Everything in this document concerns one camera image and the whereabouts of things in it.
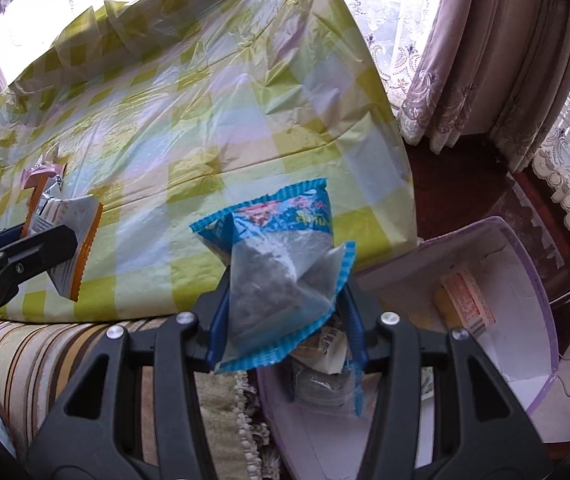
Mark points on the yellow cake packet red label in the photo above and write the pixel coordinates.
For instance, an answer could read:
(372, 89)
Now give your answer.
(465, 305)

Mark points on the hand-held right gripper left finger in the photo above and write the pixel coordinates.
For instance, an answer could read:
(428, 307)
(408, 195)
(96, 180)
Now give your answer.
(220, 310)

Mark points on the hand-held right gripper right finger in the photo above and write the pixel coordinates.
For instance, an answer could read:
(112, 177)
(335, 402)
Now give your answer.
(352, 320)

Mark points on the clear grey snack packet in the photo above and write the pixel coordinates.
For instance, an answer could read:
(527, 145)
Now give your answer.
(320, 390)

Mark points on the white box purple rim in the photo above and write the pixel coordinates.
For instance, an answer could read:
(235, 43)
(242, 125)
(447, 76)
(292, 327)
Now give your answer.
(490, 350)

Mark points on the pink snack packet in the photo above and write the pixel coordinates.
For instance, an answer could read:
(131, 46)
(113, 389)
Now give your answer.
(40, 172)

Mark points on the white and blue snack packet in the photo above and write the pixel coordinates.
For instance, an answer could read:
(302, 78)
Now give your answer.
(327, 345)

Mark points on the checkered plastic tablecloth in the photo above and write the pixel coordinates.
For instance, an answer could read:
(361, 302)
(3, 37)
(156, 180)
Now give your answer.
(215, 110)

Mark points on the beige fringed cushion cover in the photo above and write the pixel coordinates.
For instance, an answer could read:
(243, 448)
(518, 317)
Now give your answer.
(225, 410)

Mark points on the white and orange snack packet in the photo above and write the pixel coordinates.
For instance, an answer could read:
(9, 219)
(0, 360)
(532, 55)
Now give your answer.
(82, 210)

